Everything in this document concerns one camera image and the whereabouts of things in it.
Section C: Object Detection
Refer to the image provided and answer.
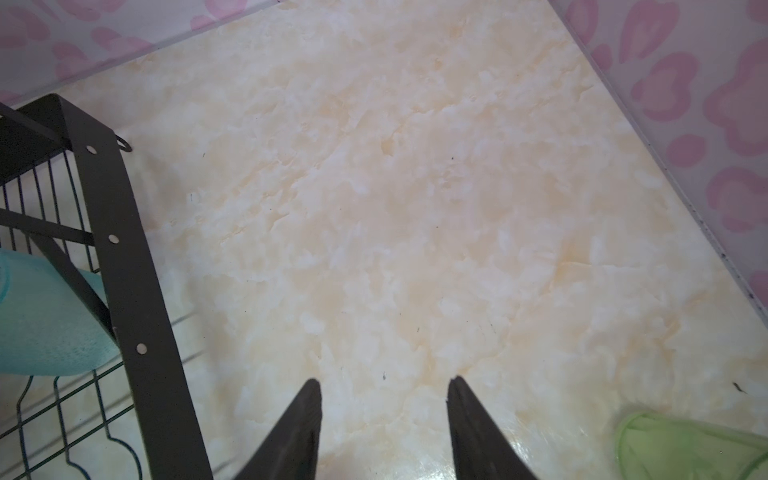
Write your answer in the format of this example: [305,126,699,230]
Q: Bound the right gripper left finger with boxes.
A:
[235,379,322,480]

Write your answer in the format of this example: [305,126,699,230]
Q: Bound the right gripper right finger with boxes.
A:
[447,376,537,480]

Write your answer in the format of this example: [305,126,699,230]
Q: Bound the green cup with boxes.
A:
[616,411,767,480]

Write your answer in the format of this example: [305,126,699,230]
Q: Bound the teal plastic cup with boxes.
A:
[1,249,119,376]

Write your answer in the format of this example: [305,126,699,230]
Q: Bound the black wire dish rack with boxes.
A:
[1,94,213,479]

